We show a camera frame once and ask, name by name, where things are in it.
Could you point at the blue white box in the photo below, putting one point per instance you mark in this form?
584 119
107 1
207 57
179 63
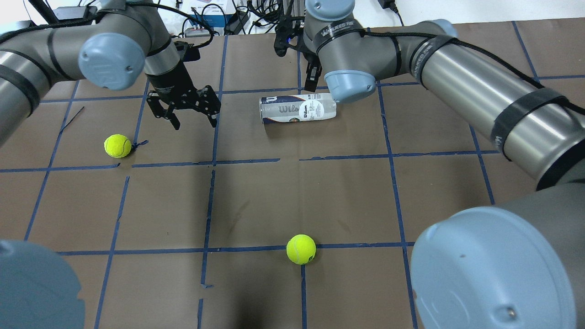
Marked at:
216 13

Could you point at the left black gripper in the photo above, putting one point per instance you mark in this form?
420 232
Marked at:
169 83

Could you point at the tennis ball by torn tape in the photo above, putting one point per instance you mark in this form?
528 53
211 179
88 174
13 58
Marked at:
117 146

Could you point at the clear Wilson tennis ball can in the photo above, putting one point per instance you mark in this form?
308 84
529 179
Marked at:
297 108

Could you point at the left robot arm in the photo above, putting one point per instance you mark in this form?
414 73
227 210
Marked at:
111 49

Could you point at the tennis ball between bases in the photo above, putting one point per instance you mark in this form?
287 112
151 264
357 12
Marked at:
301 249

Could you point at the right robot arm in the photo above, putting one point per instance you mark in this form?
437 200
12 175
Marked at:
477 254

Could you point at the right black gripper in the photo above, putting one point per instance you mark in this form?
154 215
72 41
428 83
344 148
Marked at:
312 74

